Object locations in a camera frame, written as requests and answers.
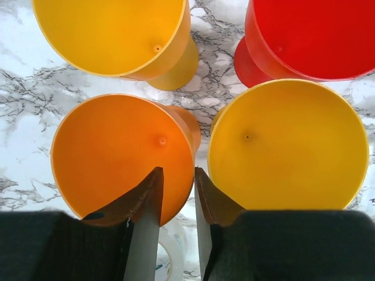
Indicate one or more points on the red wine glass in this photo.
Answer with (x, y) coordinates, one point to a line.
(312, 40)

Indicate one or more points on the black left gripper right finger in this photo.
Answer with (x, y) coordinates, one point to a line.
(236, 244)

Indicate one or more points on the yellow wine glass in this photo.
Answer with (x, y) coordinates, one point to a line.
(136, 40)
(288, 144)

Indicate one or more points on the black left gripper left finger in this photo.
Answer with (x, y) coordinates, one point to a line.
(116, 242)

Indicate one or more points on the orange wine glass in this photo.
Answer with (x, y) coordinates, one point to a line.
(108, 144)

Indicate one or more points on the clear tape roll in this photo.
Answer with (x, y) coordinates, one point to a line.
(172, 249)

